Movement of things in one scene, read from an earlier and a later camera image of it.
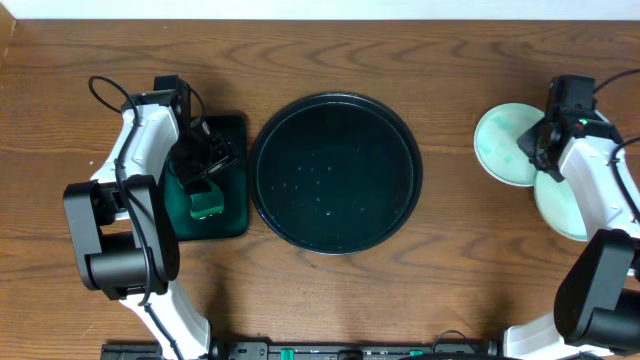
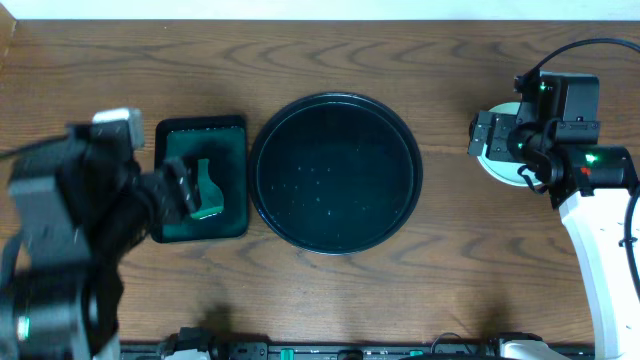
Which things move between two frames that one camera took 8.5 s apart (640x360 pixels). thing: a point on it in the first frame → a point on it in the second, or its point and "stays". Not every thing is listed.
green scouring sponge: [207, 203] stays
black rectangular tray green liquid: [233, 185] stays
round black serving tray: [336, 173] stays
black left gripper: [201, 163] → [180, 189]
